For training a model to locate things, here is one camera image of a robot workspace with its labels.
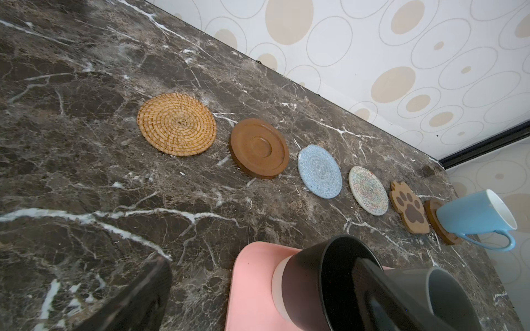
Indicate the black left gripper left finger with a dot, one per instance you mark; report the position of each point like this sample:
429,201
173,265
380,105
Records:
140,306

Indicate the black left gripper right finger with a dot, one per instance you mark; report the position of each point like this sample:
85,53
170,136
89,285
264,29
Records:
383,305

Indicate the grey mug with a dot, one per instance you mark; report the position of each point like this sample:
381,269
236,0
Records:
439,292

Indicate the black mug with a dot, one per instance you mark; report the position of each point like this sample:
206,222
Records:
314,289

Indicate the paw print coaster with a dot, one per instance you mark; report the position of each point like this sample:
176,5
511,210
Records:
410,208

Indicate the brown wooden coaster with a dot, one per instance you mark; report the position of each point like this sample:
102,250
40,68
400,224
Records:
431,207
258,148

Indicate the multicolour woven coaster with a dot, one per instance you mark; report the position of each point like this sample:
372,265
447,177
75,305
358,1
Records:
368,191

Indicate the light blue mug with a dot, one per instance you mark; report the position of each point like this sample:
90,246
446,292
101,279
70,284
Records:
479,213

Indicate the grey woven coaster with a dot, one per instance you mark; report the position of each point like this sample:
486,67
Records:
319,172

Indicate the rattan woven coaster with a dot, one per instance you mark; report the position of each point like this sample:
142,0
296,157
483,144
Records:
177,124

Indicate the pink tray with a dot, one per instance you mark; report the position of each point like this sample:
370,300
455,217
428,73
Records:
251,305

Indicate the black corner frame post right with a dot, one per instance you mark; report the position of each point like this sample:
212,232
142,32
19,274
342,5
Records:
508,137

